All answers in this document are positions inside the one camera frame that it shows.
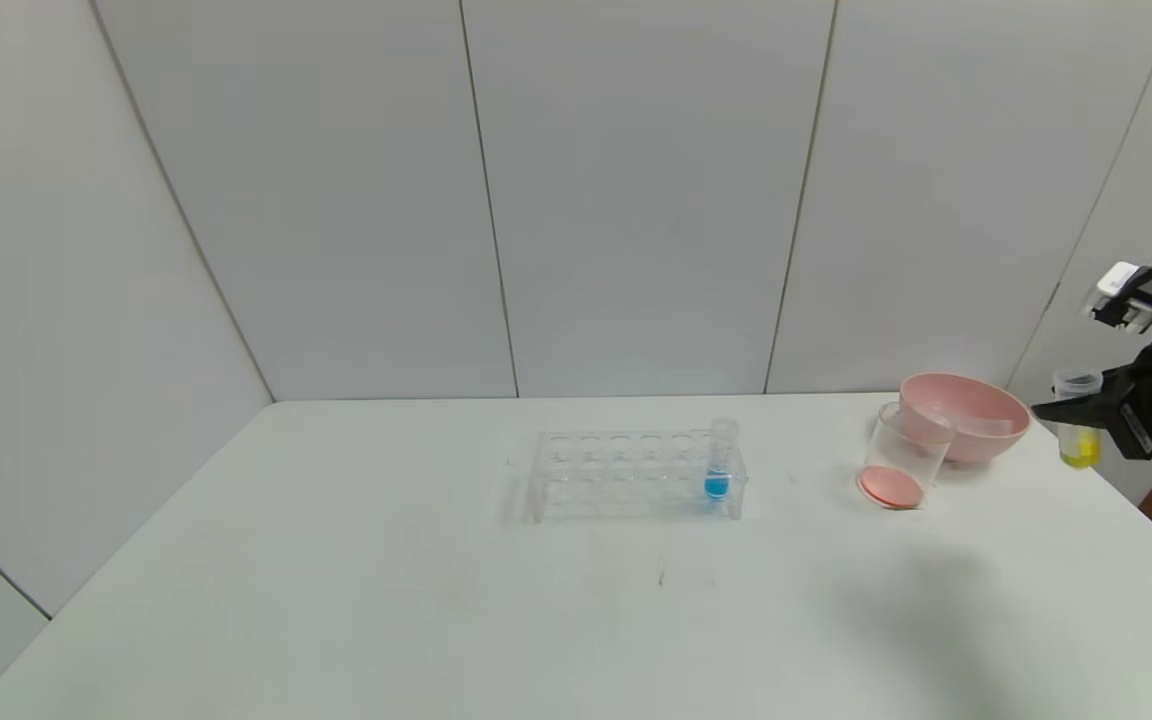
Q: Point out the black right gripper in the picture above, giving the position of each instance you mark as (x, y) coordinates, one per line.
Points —
(1132, 417)

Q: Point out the test tube with yellow liquid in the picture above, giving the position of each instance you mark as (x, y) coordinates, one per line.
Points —
(1079, 450)

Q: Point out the clear glass beaker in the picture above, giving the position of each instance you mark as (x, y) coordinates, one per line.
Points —
(891, 485)

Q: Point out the test tube with blue liquid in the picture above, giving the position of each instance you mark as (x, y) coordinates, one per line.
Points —
(717, 487)

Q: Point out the clear plastic test tube rack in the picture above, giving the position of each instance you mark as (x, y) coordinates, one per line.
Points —
(616, 480)

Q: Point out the pink bowl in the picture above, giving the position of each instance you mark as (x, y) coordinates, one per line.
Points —
(976, 445)

